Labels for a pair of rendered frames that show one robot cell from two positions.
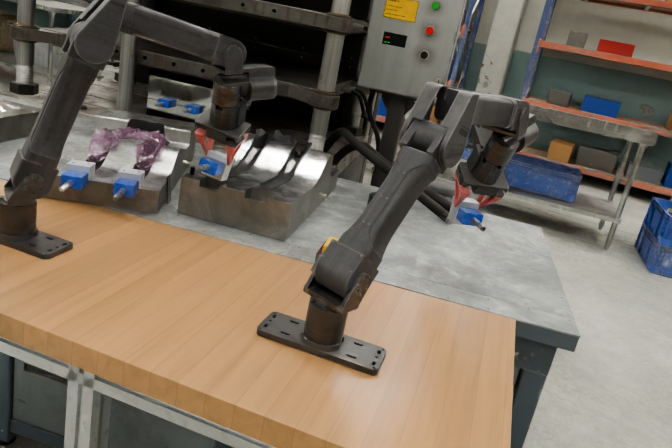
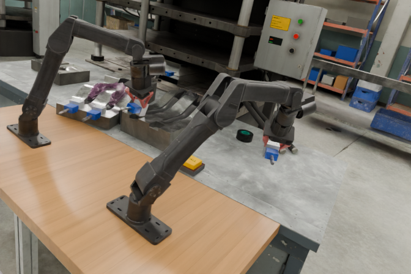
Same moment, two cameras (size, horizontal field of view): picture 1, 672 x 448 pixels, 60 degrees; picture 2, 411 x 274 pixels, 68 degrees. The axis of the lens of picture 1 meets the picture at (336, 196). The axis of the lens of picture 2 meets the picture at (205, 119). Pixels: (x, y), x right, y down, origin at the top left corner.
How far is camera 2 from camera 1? 0.41 m
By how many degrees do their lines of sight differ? 17
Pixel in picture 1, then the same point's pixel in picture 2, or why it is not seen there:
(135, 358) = (30, 210)
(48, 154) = (38, 96)
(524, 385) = (290, 264)
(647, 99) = not seen: outside the picture
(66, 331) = (9, 189)
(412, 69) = (284, 59)
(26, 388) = not seen: hidden behind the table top
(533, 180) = (393, 127)
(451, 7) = (310, 22)
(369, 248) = (161, 170)
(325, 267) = (138, 177)
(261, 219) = (156, 139)
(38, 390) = not seen: hidden behind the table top
